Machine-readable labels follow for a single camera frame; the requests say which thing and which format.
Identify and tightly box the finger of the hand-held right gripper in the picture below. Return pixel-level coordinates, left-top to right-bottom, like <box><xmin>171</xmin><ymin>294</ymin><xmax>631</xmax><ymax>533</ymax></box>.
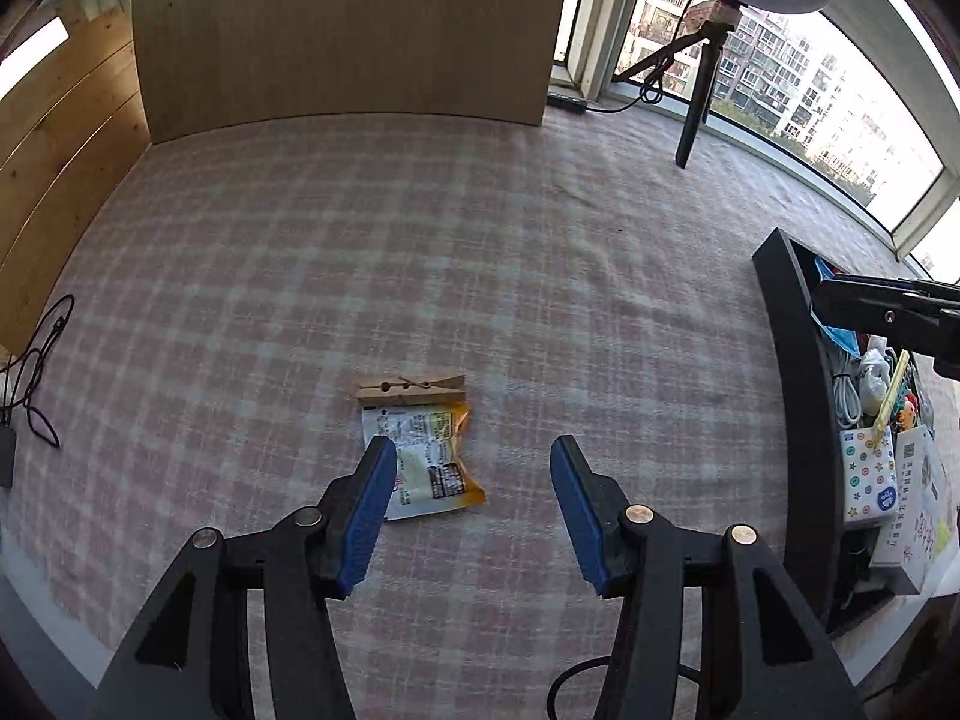
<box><xmin>814</xmin><ymin>274</ymin><xmax>960</xmax><ymax>380</ymax></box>

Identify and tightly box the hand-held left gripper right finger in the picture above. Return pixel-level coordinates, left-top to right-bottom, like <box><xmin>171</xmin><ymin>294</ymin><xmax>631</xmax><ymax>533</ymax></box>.
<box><xmin>550</xmin><ymin>435</ymin><xmax>867</xmax><ymax>720</ymax></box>

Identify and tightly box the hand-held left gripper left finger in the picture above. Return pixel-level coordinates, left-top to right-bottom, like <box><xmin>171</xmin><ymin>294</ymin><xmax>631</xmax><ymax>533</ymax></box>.
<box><xmin>90</xmin><ymin>435</ymin><xmax>398</xmax><ymax>720</ymax></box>

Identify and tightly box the white orange creamer sachet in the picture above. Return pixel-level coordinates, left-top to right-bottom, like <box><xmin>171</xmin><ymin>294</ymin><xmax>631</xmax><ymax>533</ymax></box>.
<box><xmin>361</xmin><ymin>403</ymin><xmax>487</xmax><ymax>522</ymax></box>

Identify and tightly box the black storage box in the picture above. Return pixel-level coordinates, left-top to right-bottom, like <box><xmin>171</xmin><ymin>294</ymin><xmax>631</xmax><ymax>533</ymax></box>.
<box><xmin>752</xmin><ymin>229</ymin><xmax>960</xmax><ymax>638</ymax></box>

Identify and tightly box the blue face mask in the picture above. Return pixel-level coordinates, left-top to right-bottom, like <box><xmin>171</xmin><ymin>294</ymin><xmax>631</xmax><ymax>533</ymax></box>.
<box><xmin>814</xmin><ymin>256</ymin><xmax>863</xmax><ymax>359</ymax></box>

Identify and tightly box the yellow plastic stick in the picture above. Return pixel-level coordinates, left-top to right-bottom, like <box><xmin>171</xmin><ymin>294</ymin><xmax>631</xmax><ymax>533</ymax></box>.
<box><xmin>870</xmin><ymin>351</ymin><xmax>912</xmax><ymax>443</ymax></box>

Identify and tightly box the wooden clothespin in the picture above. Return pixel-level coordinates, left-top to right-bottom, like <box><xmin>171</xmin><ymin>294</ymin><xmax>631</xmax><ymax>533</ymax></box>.
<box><xmin>355</xmin><ymin>373</ymin><xmax>466</xmax><ymax>402</ymax></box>

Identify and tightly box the dotted tissue pack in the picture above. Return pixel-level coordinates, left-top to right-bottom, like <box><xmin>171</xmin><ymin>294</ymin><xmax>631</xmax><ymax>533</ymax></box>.
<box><xmin>838</xmin><ymin>426</ymin><xmax>899</xmax><ymax>527</ymax></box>

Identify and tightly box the white printed carton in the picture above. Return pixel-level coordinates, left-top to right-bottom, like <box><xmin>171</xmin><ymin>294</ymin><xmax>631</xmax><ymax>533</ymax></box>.
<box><xmin>870</xmin><ymin>427</ymin><xmax>955</xmax><ymax>595</ymax></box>

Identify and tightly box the pink plaid tablecloth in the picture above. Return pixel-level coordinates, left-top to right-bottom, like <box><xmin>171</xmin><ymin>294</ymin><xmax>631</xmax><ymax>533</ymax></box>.
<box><xmin>0</xmin><ymin>101</ymin><xmax>938</xmax><ymax>720</ymax></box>

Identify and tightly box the black tripod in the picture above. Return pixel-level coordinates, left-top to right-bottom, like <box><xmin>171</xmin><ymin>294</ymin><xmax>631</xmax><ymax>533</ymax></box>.
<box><xmin>615</xmin><ymin>0</ymin><xmax>743</xmax><ymax>170</ymax></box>

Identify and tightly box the pine plank panel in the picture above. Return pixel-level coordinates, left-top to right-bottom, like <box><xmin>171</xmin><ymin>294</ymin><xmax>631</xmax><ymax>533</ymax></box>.
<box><xmin>0</xmin><ymin>0</ymin><xmax>155</xmax><ymax>357</ymax></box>

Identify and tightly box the light wooden board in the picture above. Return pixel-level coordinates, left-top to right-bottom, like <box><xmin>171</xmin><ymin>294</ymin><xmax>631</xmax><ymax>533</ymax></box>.
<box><xmin>131</xmin><ymin>0</ymin><xmax>575</xmax><ymax>145</ymax></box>

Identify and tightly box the white coiled cable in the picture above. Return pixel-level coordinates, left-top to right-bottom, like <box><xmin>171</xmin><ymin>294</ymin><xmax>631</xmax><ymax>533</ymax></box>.
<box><xmin>829</xmin><ymin>367</ymin><xmax>863</xmax><ymax>428</ymax></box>

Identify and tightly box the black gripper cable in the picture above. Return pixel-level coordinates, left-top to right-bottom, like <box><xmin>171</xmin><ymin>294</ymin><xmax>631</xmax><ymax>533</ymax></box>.
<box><xmin>546</xmin><ymin>656</ymin><xmax>702</xmax><ymax>720</ymax></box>

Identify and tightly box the black charging cable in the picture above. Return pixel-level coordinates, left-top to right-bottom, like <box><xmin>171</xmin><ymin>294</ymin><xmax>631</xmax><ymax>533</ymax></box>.
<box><xmin>0</xmin><ymin>294</ymin><xmax>76</xmax><ymax>449</ymax></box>

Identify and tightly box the white window frame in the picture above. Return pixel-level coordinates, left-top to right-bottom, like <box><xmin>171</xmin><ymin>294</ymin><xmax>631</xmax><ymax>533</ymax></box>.
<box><xmin>551</xmin><ymin>0</ymin><xmax>960</xmax><ymax>286</ymax></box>

